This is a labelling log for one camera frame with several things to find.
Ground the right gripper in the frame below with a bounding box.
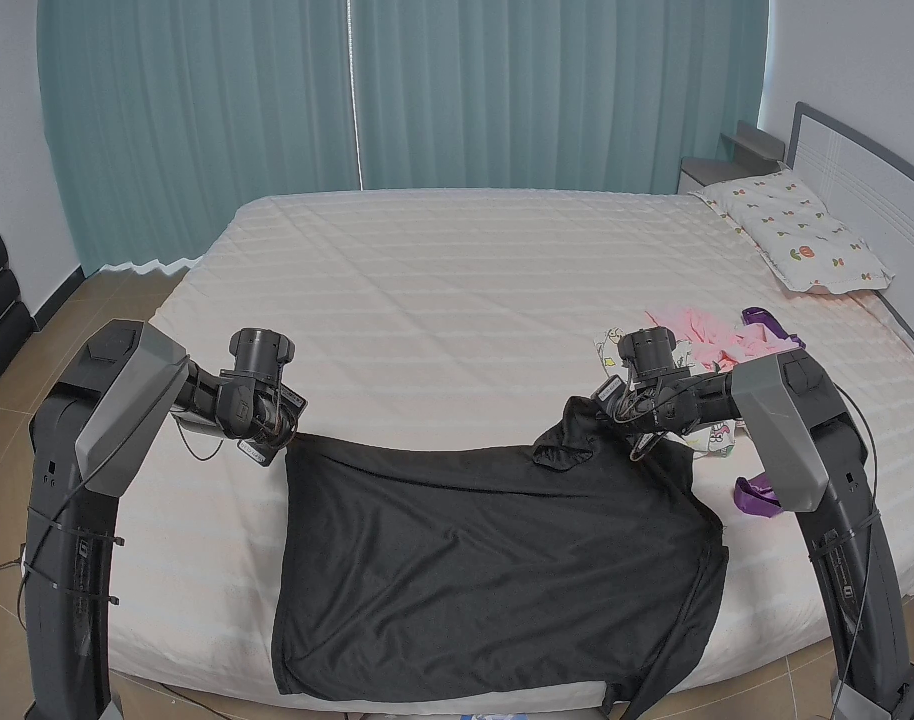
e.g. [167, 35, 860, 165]
[603, 394, 664, 463]

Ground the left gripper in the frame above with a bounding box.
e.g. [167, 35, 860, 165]
[238, 402, 302, 468]

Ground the black T-shirt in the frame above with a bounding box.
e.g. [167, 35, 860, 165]
[271, 396, 731, 713]

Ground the bed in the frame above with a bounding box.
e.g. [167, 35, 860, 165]
[108, 100, 914, 712]

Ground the white printed pyjama top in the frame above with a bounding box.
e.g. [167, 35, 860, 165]
[592, 325, 740, 458]

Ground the pink garment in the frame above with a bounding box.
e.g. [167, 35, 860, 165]
[644, 306, 767, 373]

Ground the purple garment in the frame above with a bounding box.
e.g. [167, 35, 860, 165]
[733, 306, 810, 520]

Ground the white printed pillow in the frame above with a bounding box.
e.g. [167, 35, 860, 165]
[689, 171, 897, 295]

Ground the grey bedside table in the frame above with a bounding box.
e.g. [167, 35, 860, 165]
[680, 120, 787, 195]

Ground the blue-green curtain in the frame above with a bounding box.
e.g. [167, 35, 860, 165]
[349, 0, 770, 195]
[37, 0, 365, 277]

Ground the black cable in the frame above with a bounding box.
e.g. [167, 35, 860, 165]
[828, 379, 878, 720]

